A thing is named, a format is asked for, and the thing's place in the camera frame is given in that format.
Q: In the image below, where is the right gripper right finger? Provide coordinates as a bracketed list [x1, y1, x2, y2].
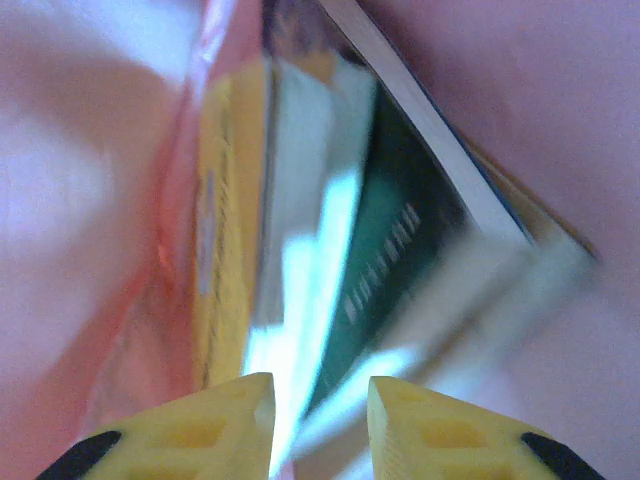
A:
[366, 375, 609, 480]

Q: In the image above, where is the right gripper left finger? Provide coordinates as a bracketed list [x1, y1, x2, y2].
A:
[34, 371, 278, 480]

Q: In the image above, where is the yellow cartoon book with dark-haired figure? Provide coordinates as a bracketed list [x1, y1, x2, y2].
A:
[192, 57, 275, 396]

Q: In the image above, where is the dark book with old man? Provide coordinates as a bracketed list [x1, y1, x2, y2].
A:
[244, 0, 601, 451]

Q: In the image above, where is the pink backpack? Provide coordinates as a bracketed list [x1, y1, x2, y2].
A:
[0, 0, 640, 480]

